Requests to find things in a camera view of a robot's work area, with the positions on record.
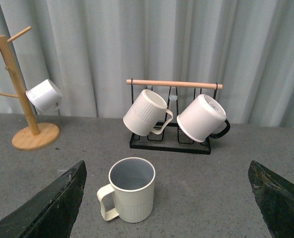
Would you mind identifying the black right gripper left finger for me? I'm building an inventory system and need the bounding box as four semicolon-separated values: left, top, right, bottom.
0;161;87;238

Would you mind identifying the wooden mug tree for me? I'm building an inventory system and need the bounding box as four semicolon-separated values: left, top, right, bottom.
0;26;60;151

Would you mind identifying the white mug black handle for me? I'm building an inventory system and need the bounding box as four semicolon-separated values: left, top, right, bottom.
177;94;231;143

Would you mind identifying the cream ribbed mug hanging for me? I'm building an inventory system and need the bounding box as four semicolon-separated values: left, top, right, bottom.
123;89;174;136

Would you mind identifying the cream ribbed mug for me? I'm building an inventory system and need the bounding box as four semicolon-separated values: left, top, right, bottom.
97;157;156;223
123;89;174;136

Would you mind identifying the white mug on tree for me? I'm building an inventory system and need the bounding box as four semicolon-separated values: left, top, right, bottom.
25;79;63;112

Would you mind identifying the black wire mug rack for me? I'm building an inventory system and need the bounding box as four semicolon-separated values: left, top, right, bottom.
126;78;223;155

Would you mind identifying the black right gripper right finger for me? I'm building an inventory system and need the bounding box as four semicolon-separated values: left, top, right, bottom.
248;161;294;238

